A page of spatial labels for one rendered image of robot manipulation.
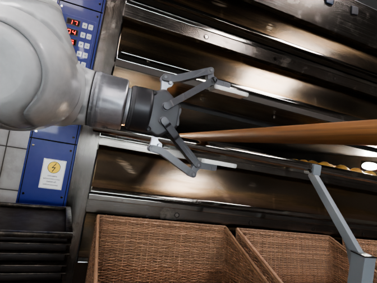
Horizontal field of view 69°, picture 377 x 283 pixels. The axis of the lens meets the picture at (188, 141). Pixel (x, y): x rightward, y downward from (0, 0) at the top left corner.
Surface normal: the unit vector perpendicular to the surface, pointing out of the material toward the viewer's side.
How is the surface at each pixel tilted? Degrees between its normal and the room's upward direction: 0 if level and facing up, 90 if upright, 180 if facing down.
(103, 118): 136
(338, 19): 90
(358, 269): 90
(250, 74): 70
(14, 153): 90
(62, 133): 90
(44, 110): 128
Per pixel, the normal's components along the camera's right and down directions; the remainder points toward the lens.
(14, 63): 0.22, 0.27
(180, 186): 0.36, -0.33
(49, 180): 0.32, 0.00
